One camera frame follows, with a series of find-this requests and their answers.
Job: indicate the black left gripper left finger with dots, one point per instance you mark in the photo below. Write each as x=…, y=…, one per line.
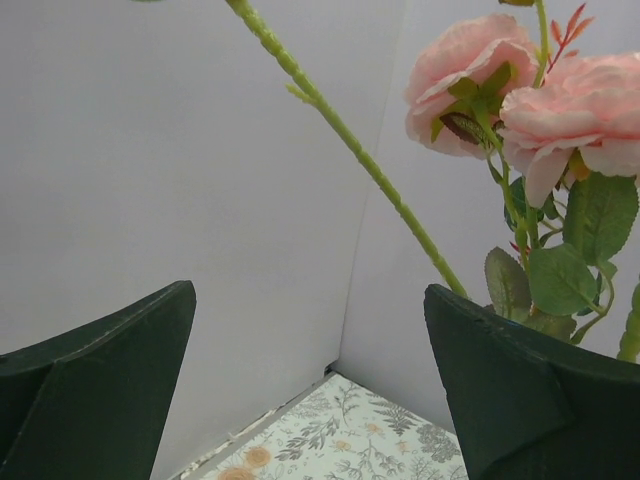
x=92, y=403

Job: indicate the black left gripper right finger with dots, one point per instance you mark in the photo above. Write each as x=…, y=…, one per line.
x=528, y=406

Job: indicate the pink rose flower stem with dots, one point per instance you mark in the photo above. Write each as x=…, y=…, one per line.
x=559, y=133

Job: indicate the white rose flower stem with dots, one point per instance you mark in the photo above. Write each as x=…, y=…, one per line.
x=302, y=87

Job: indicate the floral patterned table mat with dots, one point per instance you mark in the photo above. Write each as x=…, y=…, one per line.
x=337, y=430

